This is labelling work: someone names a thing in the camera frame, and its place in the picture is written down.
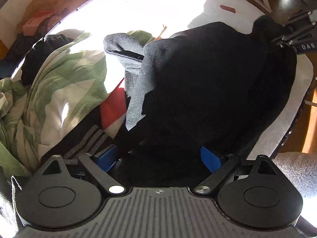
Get black garment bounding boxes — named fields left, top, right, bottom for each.
left=117, top=16, right=297, bottom=186

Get fluffy grey sleeve forearm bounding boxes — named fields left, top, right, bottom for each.
left=273, top=152, right=316, bottom=202

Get red white cloth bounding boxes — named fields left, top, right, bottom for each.
left=99, top=79, right=127, bottom=139

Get green leaf pattern cloth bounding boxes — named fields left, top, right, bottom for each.
left=1, top=32, right=123, bottom=179

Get grey knit cloth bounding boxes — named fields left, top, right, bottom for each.
left=103, top=31, right=153, bottom=95

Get pink box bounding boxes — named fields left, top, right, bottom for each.
left=23, top=11, right=54, bottom=36

